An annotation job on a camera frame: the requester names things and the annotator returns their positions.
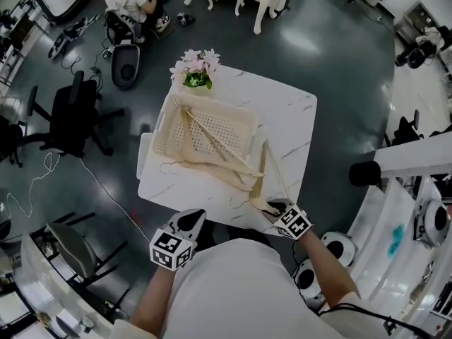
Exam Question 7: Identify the grey chair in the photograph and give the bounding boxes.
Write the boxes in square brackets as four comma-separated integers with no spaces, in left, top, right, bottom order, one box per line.
[30,212,130,317]

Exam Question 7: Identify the grey metal cabinet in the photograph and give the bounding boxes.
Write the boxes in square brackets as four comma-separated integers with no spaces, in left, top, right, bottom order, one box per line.
[393,0,439,45]

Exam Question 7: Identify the pink potted flowers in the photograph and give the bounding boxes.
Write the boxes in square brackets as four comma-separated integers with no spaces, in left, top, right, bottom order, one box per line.
[169,47,222,95]

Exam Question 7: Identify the black round stool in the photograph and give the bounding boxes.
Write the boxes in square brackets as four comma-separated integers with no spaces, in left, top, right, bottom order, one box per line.
[348,160,382,187]

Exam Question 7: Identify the black office chair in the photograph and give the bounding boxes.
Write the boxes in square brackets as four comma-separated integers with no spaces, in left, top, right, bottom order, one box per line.
[28,71,125,158]
[383,109,427,147]
[0,114,28,167]

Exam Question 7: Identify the person's left forearm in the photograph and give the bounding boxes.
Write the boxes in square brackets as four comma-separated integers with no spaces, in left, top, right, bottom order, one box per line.
[129,268,177,331]

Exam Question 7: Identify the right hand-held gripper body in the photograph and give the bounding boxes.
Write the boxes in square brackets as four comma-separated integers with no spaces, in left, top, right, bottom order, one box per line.
[273,204,315,241]

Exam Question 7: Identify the white floor cable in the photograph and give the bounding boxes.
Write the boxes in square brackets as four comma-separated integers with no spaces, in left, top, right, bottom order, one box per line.
[5,152,153,243]

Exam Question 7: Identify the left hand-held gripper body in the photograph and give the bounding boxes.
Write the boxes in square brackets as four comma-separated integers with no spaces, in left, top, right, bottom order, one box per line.
[148,224,198,272]

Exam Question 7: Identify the spare hand-held gripper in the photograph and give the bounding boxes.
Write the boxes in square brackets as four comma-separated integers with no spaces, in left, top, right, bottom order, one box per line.
[175,11,196,26]

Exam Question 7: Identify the white black floor device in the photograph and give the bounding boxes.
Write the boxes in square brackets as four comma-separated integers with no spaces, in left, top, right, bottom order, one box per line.
[47,12,102,59]

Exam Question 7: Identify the white metal rack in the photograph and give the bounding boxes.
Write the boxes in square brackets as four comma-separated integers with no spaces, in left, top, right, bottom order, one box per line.
[347,127,452,339]

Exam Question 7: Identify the white dressing table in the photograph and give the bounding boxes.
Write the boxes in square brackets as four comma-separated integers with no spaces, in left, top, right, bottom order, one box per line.
[182,0,296,35]

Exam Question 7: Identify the white plastic bin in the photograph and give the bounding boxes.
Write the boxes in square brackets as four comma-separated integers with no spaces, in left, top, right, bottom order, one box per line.
[136,132,156,179]

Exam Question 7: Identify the person's right forearm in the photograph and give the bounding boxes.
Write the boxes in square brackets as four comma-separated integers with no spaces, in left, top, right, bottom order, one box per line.
[299,230,361,317]

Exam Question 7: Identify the person's white shirt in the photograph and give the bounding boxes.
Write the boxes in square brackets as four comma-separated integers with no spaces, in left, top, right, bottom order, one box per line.
[112,237,424,339]

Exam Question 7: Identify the black oval carrying case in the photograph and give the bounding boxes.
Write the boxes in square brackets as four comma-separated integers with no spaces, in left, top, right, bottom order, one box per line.
[111,44,141,90]

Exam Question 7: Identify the black wheeled chair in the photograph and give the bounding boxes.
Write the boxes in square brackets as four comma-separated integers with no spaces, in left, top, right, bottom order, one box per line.
[395,46,430,70]

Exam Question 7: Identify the white round robot head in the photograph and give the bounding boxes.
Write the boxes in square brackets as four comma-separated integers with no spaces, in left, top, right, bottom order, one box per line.
[291,258,328,305]
[412,198,451,249]
[319,230,357,268]

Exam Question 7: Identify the person's black trousers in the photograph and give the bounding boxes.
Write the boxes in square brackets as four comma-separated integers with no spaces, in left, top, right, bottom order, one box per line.
[203,220,280,250]

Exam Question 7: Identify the white glossy desk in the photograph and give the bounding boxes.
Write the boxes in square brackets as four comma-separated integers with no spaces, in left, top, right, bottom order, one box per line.
[19,231,117,339]

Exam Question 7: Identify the cream plastic basket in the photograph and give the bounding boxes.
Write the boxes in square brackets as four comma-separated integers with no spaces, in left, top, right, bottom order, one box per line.
[150,93,258,176]

